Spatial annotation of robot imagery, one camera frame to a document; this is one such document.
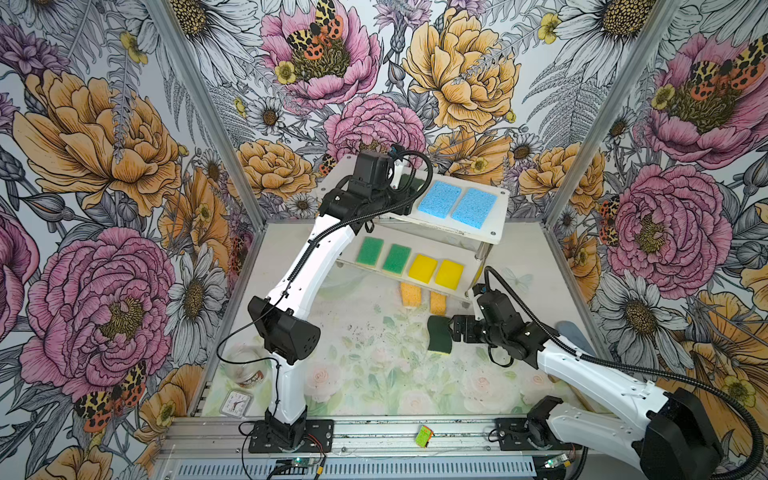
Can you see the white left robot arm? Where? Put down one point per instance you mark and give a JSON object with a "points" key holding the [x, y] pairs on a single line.
{"points": [[282, 317]]}

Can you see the orange cellulose sponge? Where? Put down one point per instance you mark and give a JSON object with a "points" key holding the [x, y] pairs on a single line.
{"points": [[437, 304], [411, 295]]}

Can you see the blue cellulose sponge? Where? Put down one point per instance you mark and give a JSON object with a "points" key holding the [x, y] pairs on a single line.
{"points": [[440, 199], [474, 208]]}

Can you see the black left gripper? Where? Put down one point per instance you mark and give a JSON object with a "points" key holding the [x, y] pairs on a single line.
{"points": [[405, 210]]}

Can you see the white two-tier shelf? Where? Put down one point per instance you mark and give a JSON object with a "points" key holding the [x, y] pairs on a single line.
{"points": [[440, 239]]}

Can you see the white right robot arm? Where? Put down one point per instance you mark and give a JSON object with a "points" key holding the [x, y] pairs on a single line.
{"points": [[664, 435]]}

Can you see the green orange small block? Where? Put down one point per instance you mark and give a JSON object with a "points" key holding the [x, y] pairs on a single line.
{"points": [[423, 436]]}

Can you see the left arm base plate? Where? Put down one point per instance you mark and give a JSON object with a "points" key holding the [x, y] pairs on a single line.
{"points": [[306, 436]]}

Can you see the small white square clock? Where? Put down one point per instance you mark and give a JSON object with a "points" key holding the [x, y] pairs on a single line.
{"points": [[236, 403]]}

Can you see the green scrub sponge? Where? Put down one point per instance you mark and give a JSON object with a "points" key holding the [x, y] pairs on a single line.
{"points": [[396, 259], [370, 251]]}

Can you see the aluminium front rail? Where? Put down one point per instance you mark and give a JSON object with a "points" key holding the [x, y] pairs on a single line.
{"points": [[354, 437]]}

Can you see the dark green scouring sponge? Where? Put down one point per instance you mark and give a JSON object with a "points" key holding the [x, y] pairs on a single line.
{"points": [[412, 184], [439, 335]]}

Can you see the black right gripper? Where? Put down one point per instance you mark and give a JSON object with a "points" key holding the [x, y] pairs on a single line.
{"points": [[469, 322]]}

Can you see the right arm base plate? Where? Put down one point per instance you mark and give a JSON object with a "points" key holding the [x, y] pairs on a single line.
{"points": [[521, 434]]}

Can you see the yellow sponge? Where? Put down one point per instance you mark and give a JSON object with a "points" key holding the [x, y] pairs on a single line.
{"points": [[449, 274], [422, 268]]}

